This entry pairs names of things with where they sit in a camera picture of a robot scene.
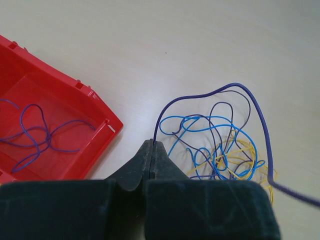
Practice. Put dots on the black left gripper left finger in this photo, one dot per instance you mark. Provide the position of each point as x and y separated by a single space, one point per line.
76 209

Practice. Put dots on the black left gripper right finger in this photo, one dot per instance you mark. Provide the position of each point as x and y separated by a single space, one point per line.
178 208

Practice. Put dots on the red plastic bin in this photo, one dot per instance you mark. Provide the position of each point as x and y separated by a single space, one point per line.
52 126

